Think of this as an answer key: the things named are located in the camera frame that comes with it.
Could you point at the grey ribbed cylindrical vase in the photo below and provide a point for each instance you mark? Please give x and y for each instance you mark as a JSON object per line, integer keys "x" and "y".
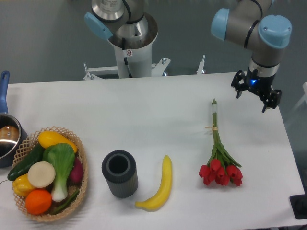
{"x": 120, "y": 172}

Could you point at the green bok choy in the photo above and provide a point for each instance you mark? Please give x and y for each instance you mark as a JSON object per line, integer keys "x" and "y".
{"x": 61, "y": 156}

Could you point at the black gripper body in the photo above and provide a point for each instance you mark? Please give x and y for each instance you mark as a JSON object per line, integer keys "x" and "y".
{"x": 260, "y": 86}

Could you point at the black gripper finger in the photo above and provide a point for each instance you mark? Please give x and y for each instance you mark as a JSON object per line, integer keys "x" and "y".
{"x": 238, "y": 83}
{"x": 271, "y": 99}

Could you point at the green bean pod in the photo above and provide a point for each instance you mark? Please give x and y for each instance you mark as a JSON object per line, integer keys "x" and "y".
{"x": 66, "y": 203}

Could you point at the orange fruit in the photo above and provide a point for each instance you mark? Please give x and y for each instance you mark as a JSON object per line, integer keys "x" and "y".
{"x": 38, "y": 201}

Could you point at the purple red onion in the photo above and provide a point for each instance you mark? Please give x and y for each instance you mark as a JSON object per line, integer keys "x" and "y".
{"x": 76, "y": 174}

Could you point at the green cucumber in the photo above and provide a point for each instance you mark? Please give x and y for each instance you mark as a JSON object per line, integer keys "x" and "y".
{"x": 34, "y": 156}

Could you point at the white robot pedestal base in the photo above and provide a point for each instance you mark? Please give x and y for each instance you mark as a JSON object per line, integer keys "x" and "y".
{"x": 132, "y": 45}

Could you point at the red tulip bouquet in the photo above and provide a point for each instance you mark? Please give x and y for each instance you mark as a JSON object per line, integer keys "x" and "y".
{"x": 221, "y": 167}

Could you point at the yellow bell pepper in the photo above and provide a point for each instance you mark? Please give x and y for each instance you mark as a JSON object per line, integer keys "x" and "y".
{"x": 22, "y": 186}

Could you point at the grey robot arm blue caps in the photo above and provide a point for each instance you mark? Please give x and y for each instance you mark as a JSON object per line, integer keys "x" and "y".
{"x": 247, "y": 25}

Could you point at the yellow plastic banana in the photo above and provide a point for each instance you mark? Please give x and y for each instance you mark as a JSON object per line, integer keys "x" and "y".
{"x": 161, "y": 196}

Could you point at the woven wicker basket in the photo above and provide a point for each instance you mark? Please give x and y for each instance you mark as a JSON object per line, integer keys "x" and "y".
{"x": 73, "y": 188}

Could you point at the yellow squash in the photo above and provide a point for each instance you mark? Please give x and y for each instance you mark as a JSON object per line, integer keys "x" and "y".
{"x": 49, "y": 138}

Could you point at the black device at table edge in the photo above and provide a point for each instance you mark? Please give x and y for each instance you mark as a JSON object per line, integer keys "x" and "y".
{"x": 299, "y": 206}

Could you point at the blue saucepan with handle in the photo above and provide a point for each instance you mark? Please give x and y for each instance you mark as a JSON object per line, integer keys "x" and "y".
{"x": 11, "y": 132}

